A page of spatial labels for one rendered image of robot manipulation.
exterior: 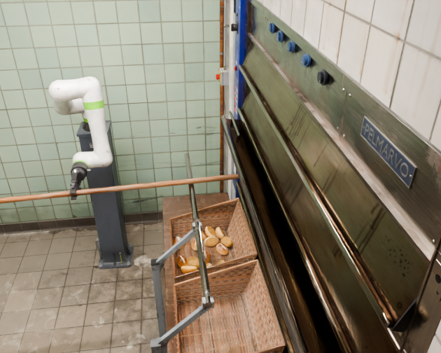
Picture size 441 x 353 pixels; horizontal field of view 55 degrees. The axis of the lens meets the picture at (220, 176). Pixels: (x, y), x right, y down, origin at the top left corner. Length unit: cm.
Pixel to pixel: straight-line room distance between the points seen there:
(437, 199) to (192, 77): 274
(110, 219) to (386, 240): 258
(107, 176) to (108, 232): 52
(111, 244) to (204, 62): 161
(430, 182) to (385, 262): 25
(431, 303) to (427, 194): 21
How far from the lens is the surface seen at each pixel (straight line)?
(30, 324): 343
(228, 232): 293
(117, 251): 357
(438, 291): 90
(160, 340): 188
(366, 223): 112
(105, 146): 263
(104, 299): 342
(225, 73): 307
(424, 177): 91
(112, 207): 330
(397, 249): 102
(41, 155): 379
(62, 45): 341
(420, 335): 99
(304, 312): 141
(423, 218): 92
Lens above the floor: 246
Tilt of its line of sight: 32 degrees down
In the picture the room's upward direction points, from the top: straight up
